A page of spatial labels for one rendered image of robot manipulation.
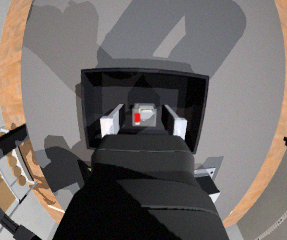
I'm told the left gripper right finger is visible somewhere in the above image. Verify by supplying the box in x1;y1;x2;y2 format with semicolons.
161;105;187;140

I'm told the grey relay with red button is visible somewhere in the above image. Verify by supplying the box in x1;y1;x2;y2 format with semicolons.
132;103;157;126

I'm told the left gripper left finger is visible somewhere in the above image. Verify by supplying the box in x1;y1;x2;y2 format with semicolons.
100;104;125;138

